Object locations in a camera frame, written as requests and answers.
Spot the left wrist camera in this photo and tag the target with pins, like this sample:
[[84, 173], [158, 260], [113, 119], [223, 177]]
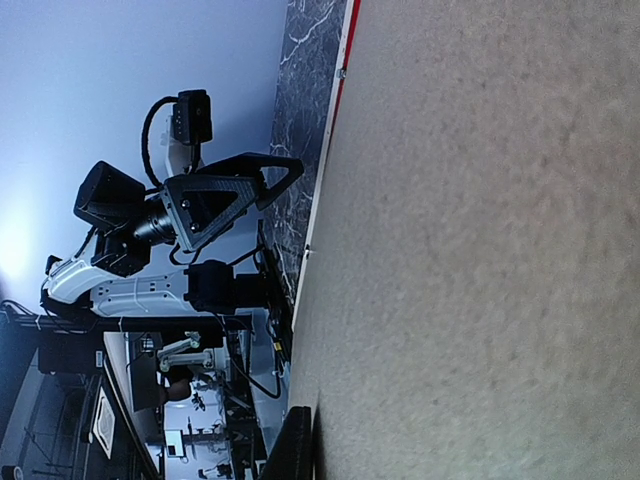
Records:
[[192, 126]]

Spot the brown frame backing board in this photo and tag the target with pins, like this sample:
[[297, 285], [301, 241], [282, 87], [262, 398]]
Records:
[[470, 306]]

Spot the person in background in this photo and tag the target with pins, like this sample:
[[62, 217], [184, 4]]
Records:
[[178, 388]]

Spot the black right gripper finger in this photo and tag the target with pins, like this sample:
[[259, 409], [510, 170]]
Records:
[[292, 455]]

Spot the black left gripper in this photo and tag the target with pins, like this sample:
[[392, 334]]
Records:
[[193, 210]]

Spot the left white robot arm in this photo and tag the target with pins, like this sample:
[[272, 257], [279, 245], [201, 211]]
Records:
[[103, 278]]

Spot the wooden red-edged picture frame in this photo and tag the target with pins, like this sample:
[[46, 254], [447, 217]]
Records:
[[340, 73]]

